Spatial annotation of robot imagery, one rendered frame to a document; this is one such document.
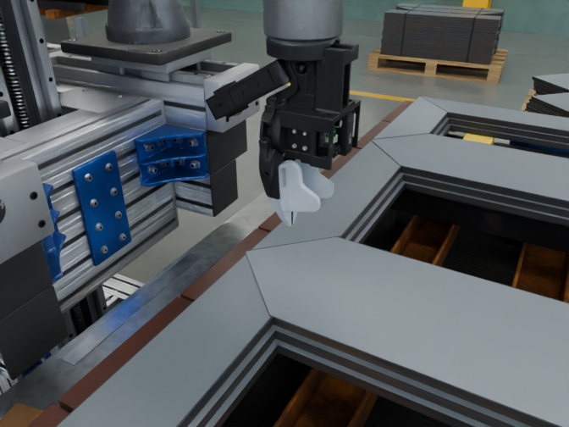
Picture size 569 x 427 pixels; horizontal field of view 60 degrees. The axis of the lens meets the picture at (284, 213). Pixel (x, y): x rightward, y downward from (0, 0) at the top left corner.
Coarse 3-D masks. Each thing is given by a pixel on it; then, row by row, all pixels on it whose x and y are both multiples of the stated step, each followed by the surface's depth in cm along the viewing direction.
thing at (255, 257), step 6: (276, 246) 65; (246, 252) 64; (252, 252) 64; (258, 252) 64; (264, 252) 64; (270, 252) 64; (252, 258) 63; (258, 258) 63; (264, 258) 63; (252, 264) 62; (258, 264) 62; (252, 270) 61
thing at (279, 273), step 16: (320, 240) 67; (272, 256) 63; (288, 256) 63; (304, 256) 63; (320, 256) 63; (256, 272) 60; (272, 272) 60; (288, 272) 60; (304, 272) 60; (272, 288) 58; (288, 288) 58; (272, 304) 55
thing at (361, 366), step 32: (448, 128) 111; (480, 128) 110; (512, 128) 107; (544, 128) 104; (384, 192) 81; (448, 192) 84; (480, 192) 82; (512, 192) 80; (352, 224) 71; (256, 352) 51; (288, 352) 53; (320, 352) 52; (352, 352) 50; (224, 384) 47; (352, 384) 50; (384, 384) 49; (416, 384) 47; (192, 416) 44; (224, 416) 46; (448, 416) 46; (480, 416) 45; (512, 416) 44
